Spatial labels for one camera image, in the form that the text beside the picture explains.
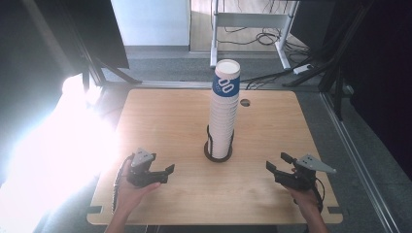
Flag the black wire cup holder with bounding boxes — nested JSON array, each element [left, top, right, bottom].
[[203, 124, 235, 163]]

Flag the hand-held gripper cable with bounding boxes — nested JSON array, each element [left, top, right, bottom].
[[310, 176, 326, 214], [111, 153, 134, 216]]

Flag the white metal desk frame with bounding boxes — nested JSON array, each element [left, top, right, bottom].
[[209, 0, 300, 71]]

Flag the person's right hand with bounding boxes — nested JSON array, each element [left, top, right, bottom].
[[285, 166, 321, 212]]

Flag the stack of paper cups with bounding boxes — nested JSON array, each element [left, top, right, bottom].
[[207, 58, 242, 160]]

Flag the bright studio lamp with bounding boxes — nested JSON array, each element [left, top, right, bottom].
[[0, 73, 121, 233]]

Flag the black metal stand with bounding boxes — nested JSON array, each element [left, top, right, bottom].
[[72, 0, 144, 95], [282, 0, 375, 121]]

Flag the white power strip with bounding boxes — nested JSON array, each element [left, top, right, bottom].
[[292, 63, 315, 76]]

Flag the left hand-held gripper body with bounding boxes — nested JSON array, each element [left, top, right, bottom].
[[125, 148, 157, 188]]

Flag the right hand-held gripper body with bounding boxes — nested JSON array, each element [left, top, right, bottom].
[[274, 153, 337, 192]]

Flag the white partition panel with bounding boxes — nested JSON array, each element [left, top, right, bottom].
[[110, 0, 191, 48]]

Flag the person's left hand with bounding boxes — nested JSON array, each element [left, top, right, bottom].
[[115, 159, 162, 216]]

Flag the right hand-held gripper cable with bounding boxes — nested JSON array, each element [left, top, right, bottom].
[[310, 176, 326, 214]]

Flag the left hand-held gripper cable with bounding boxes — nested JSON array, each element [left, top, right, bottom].
[[111, 153, 134, 216]]

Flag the bundle of black floor cables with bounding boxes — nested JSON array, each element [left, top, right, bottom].
[[216, 25, 313, 91]]

